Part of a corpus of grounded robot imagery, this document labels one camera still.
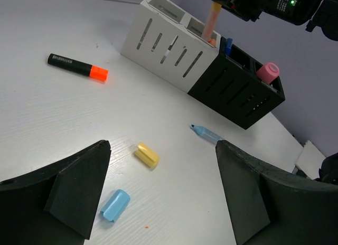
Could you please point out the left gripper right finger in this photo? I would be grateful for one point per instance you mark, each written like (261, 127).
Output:
(268, 205)

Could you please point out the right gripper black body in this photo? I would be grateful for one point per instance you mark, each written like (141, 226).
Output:
(247, 10)

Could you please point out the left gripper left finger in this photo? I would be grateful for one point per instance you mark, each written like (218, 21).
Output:
(55, 204)

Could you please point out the orange pencil-shaped marker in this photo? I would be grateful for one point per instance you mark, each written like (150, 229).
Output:
(211, 21)

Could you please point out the light blue marker pen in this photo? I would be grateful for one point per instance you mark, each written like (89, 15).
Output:
(206, 134)

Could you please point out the black highlighter orange cap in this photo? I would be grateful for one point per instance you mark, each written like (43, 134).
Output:
(78, 67)

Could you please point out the coral orange marker cap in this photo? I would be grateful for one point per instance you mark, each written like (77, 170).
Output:
(212, 42)

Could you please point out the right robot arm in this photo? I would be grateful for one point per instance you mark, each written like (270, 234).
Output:
(313, 13)

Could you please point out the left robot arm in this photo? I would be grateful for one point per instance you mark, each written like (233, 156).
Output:
(57, 204)

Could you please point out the light blue marker cap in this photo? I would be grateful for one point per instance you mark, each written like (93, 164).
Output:
(115, 206)

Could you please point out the pink round cap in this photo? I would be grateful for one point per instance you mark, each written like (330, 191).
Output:
(268, 72)

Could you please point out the black slotted organizer box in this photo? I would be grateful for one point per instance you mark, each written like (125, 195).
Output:
(231, 87)

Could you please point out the white slotted organizer box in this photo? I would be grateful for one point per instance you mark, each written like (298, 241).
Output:
(166, 40)

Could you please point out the yellow marker cap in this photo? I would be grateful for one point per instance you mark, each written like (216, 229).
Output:
(146, 155)

